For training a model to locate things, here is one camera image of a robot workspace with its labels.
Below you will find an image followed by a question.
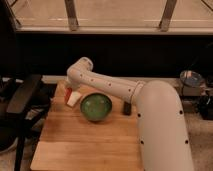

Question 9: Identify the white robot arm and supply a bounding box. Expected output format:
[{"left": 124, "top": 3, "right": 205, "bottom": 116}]
[{"left": 67, "top": 57, "right": 194, "bottom": 171}]

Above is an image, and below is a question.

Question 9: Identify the white sponge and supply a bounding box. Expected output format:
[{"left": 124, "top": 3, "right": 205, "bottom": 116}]
[{"left": 66, "top": 92, "right": 82, "bottom": 107}]

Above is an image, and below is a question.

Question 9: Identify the red pepper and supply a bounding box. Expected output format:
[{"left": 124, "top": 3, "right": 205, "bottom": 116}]
[{"left": 64, "top": 88, "right": 72, "bottom": 103}]

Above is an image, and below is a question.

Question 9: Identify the green bowl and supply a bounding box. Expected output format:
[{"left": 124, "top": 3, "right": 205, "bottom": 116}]
[{"left": 80, "top": 93, "right": 112, "bottom": 122}]

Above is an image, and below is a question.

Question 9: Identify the small black block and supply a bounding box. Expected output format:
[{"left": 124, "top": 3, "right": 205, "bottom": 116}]
[{"left": 123, "top": 102, "right": 131, "bottom": 116}]

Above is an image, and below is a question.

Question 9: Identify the black office chair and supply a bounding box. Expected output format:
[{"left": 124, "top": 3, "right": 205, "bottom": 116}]
[{"left": 0, "top": 75, "right": 51, "bottom": 171}]

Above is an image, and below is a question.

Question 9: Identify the metal window frame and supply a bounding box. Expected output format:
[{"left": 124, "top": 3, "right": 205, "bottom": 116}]
[{"left": 1, "top": 0, "right": 213, "bottom": 35}]

